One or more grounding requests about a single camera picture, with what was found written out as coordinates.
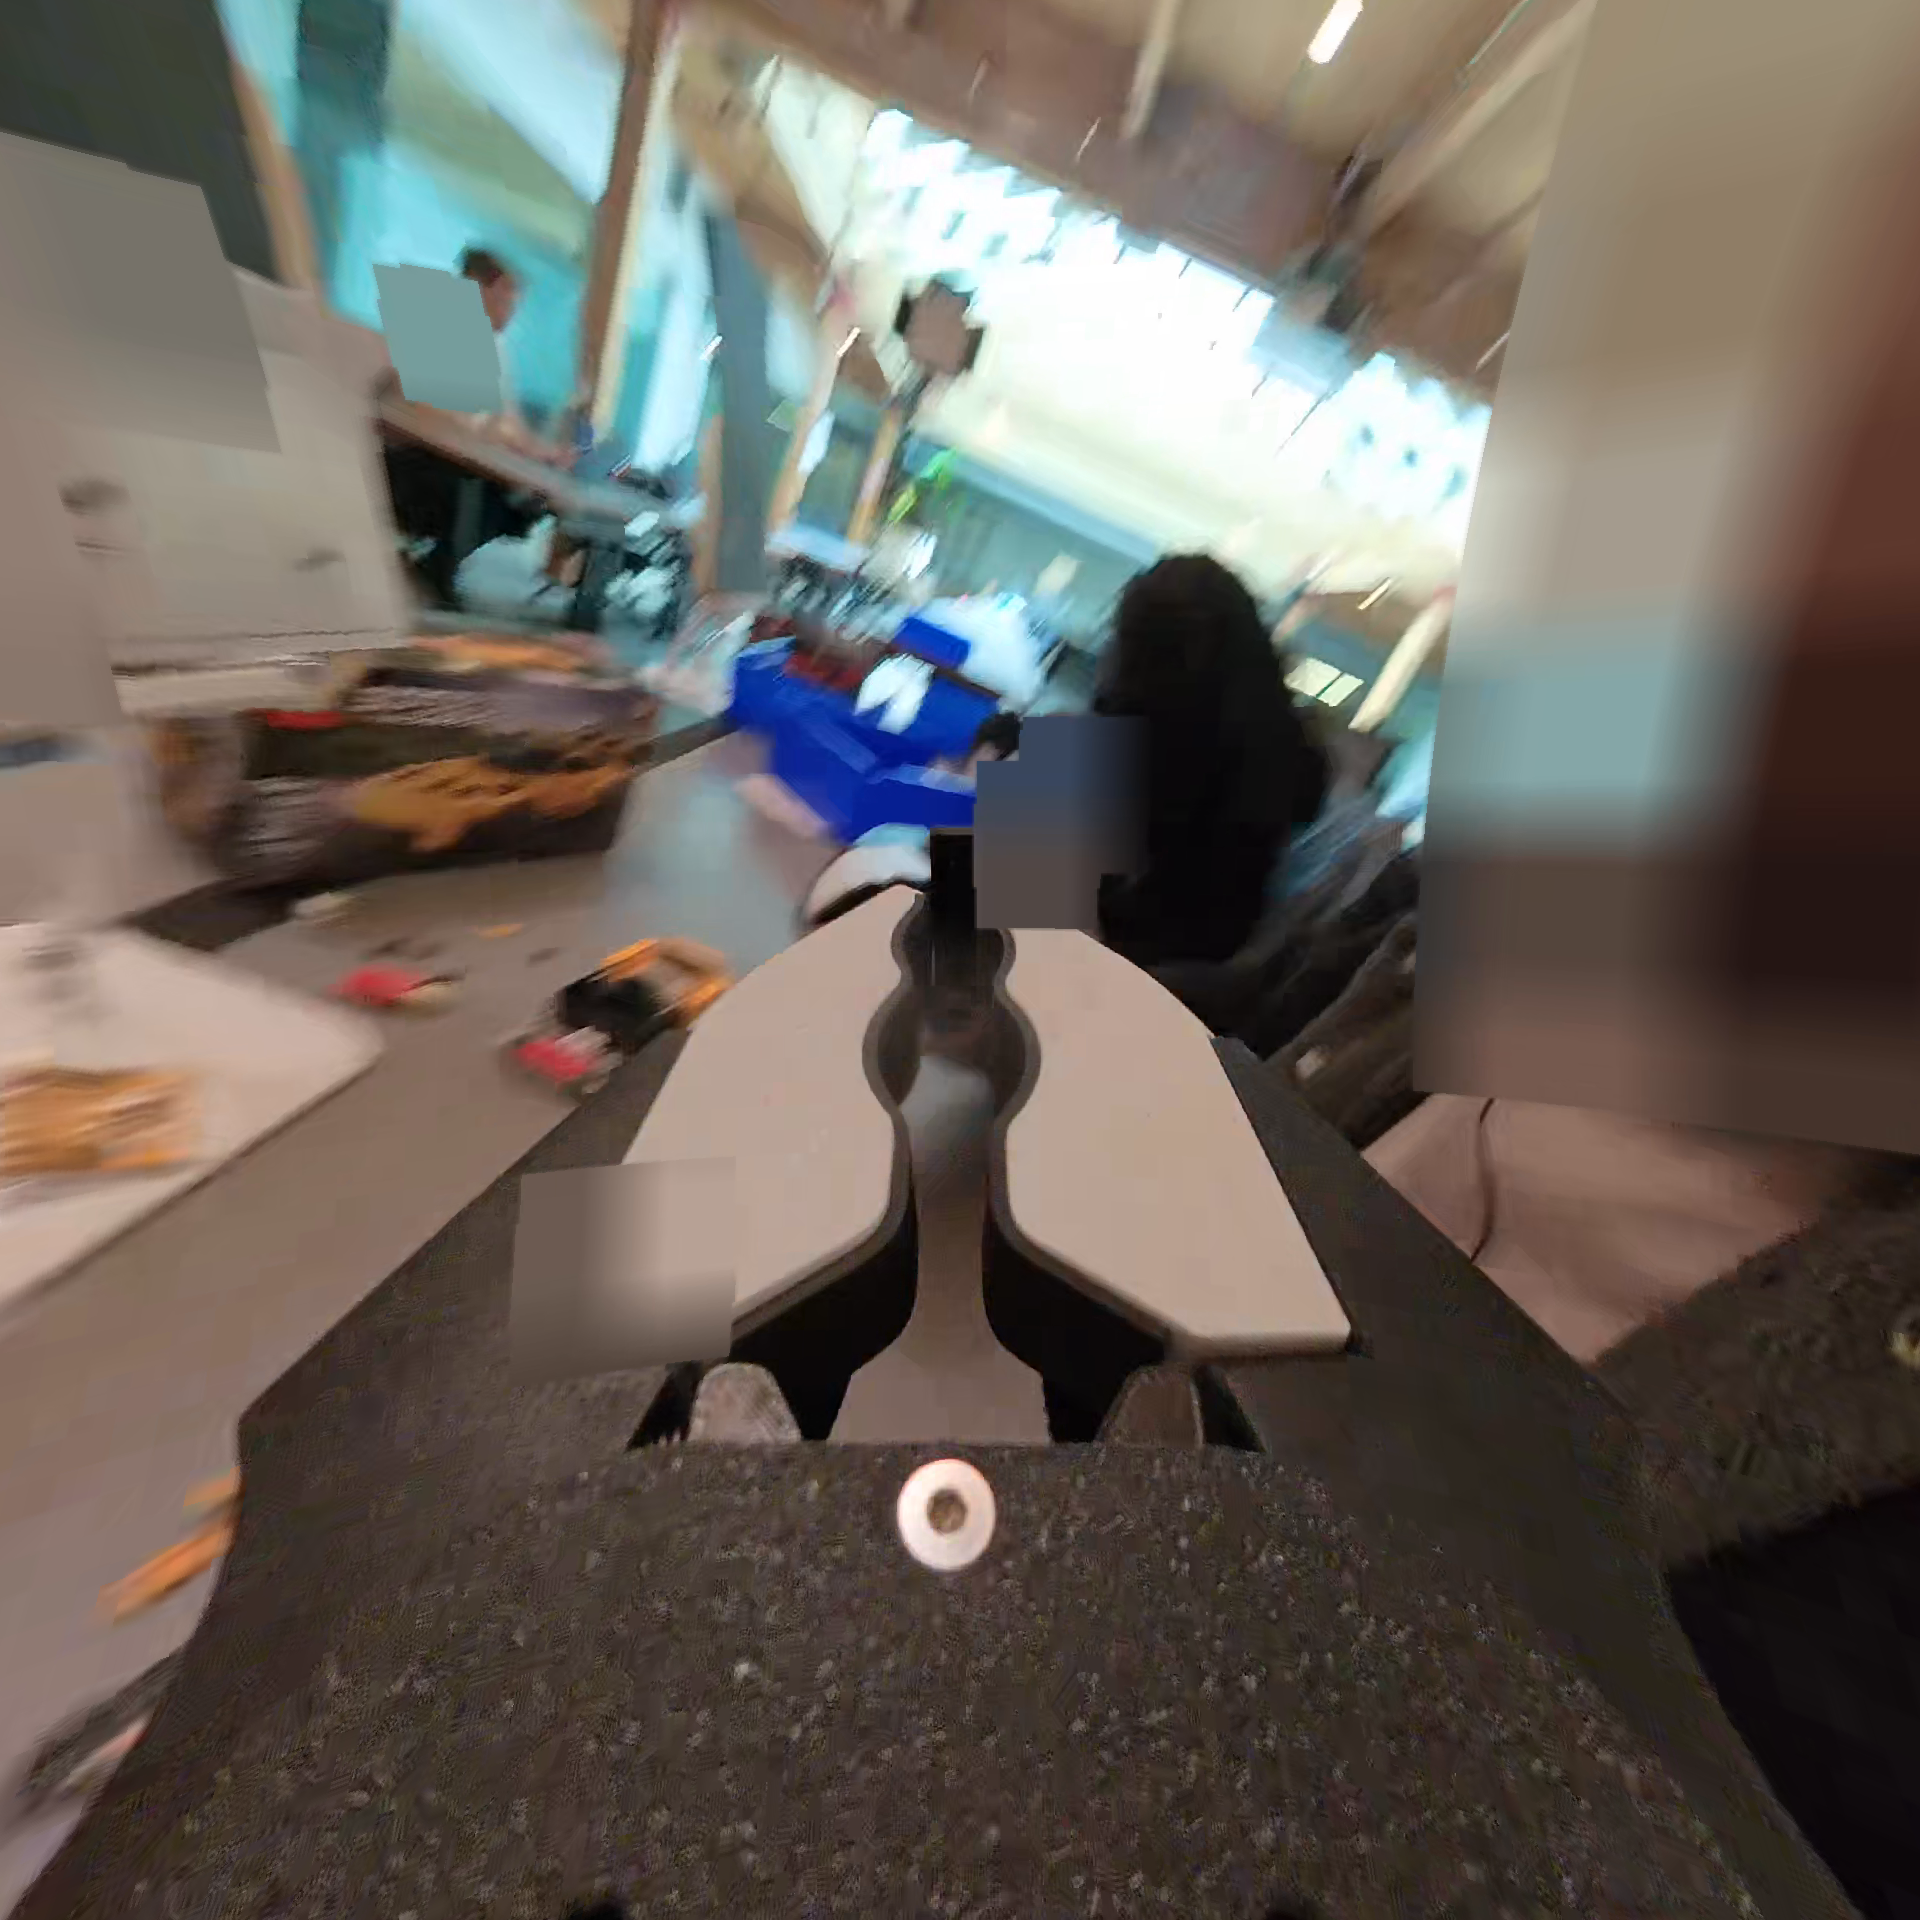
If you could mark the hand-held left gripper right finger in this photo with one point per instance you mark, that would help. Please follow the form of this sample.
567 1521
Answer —
1155 1172

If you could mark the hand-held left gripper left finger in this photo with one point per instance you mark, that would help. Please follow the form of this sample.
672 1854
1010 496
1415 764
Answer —
780 1079

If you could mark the orange and black lego car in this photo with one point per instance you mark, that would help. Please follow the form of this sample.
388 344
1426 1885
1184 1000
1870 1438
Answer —
646 974

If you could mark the black lego brick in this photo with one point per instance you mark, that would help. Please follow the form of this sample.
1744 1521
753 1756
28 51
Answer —
948 879

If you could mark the red lego minifigure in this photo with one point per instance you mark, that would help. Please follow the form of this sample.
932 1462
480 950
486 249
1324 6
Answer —
382 987

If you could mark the lego set cardboard box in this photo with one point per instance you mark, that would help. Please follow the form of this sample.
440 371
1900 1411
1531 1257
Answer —
420 780

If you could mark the pile of loose lego pieces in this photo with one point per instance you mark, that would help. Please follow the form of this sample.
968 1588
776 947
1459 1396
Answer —
164 1569

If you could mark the large blue plastic bin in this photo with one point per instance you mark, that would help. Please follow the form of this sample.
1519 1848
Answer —
839 734

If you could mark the white book stand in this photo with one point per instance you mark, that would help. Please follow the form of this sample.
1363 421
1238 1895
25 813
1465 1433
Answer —
254 1037

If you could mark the background work table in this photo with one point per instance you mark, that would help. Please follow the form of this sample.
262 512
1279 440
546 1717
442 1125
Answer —
494 481

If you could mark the orange sticker sheet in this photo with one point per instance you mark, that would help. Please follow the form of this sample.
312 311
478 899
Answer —
89 1118

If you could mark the white instruction booklet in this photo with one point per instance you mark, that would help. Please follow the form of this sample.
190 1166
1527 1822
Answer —
330 524

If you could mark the studio light panel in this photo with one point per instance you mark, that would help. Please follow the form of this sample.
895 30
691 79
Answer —
937 328

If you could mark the dark pants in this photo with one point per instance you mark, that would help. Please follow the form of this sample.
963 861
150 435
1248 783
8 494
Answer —
1830 1725

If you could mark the dark board with wooden frame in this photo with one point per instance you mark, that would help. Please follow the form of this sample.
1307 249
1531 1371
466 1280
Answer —
120 60

